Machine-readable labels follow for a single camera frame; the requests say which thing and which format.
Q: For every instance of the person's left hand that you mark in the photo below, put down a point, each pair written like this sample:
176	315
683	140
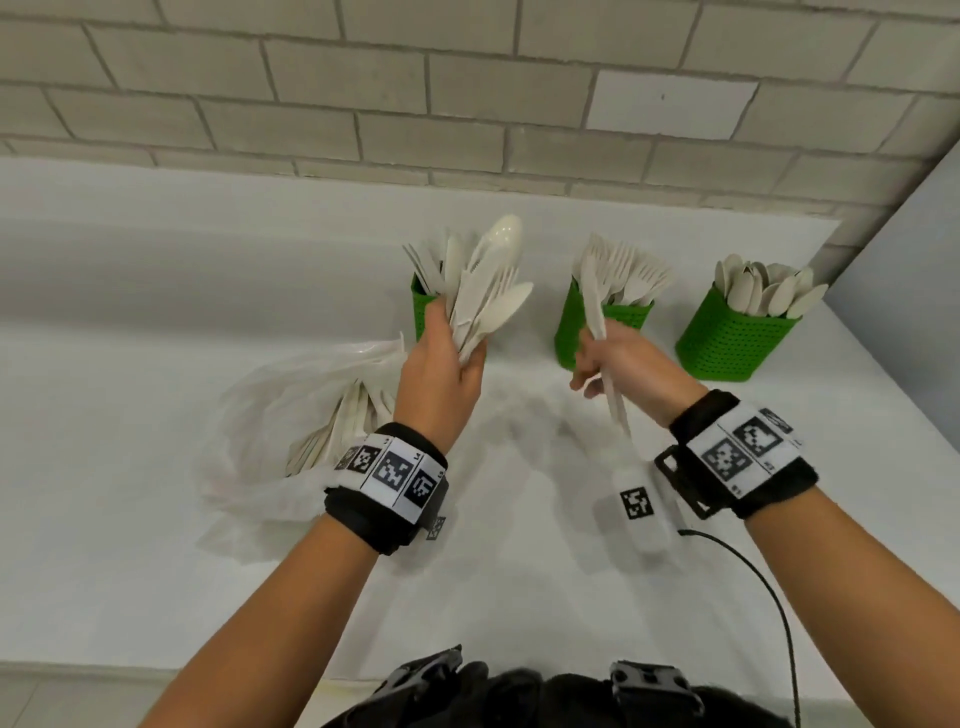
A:
435	382

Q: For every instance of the person's right hand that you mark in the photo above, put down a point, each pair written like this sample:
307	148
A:
645	367

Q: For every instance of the white plastic knife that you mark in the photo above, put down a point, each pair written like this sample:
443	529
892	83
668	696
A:
594	300

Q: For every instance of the bunch of white plastic knives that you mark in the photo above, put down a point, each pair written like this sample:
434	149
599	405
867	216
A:
427	262

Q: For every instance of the handful of white plastic cutlery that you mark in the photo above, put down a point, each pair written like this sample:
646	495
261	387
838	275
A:
499	240

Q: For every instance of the clear plastic bag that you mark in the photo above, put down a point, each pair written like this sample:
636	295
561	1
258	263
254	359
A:
255	480

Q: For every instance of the person's left forearm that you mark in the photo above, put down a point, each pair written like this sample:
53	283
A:
262	630

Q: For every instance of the person's right forearm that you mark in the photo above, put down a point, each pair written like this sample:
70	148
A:
862	600

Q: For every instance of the person's black clothing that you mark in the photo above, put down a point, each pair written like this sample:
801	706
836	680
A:
525	701

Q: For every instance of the black left wrist band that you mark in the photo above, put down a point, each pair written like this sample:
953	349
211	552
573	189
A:
367	517

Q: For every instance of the black wrist band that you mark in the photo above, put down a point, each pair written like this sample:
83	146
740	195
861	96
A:
367	517
780	487

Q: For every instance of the black right wrist band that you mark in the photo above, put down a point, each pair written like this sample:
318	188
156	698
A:
780	487

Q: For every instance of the black harness buckle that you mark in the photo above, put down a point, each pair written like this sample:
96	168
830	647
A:
652	682
416	671

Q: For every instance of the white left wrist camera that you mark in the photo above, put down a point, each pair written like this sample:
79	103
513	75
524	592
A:
436	529

